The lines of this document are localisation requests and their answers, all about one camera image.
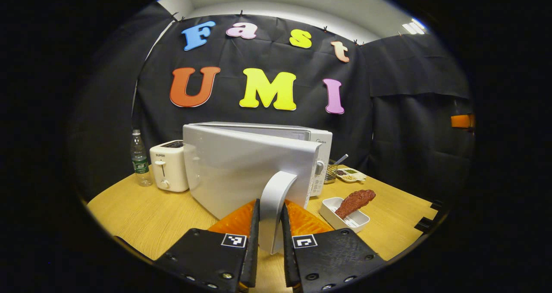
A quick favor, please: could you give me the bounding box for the reddish brown meat piece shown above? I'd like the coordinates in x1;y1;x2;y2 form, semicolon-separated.
335;189;376;219

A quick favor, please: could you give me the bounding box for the metal wire basket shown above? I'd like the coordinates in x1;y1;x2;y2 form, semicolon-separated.
324;159;339;185

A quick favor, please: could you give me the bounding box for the clear plastic water bottle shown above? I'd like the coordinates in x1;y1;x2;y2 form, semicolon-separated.
131;129;154;187

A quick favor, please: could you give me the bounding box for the black backdrop cloth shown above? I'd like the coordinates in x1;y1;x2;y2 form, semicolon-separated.
69;2;475;203

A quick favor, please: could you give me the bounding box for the white divided seasoning tray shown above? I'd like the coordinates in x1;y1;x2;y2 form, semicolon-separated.
336;167;367;184

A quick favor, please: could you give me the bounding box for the black table edge bracket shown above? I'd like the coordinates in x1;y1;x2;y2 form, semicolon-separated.
415;200;445;234

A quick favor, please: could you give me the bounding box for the white rectangular dish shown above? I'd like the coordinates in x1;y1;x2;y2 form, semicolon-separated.
319;197;370;233

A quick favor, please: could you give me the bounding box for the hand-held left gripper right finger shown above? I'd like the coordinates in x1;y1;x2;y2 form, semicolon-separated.
280;201;387;293

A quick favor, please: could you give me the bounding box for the ceiling light panel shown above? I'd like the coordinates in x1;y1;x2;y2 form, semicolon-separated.
401;18;427;35

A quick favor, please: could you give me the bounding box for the white microwave oven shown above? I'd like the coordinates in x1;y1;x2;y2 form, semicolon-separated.
183;121;333;255

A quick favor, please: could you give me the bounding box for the white toaster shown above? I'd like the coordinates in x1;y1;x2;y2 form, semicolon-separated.
150;140;189;193

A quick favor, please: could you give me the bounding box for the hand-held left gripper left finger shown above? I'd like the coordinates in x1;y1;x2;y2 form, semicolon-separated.
154;199;261;293

